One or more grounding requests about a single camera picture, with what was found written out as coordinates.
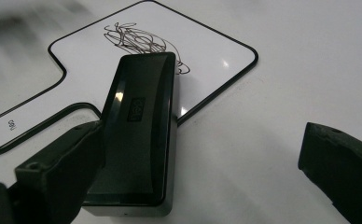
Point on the black whiteboard eraser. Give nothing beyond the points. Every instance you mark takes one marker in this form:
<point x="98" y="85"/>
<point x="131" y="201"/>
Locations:
<point x="138" y="130"/>

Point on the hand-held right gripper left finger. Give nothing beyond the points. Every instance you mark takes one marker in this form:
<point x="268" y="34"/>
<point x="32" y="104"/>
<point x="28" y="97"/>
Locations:
<point x="58" y="168"/>

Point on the white board with black rim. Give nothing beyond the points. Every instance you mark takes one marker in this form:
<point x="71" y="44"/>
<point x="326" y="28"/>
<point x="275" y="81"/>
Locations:
<point x="201" y="62"/>

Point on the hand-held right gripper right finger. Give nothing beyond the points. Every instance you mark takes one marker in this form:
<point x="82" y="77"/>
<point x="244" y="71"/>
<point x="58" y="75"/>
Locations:
<point x="341" y="165"/>

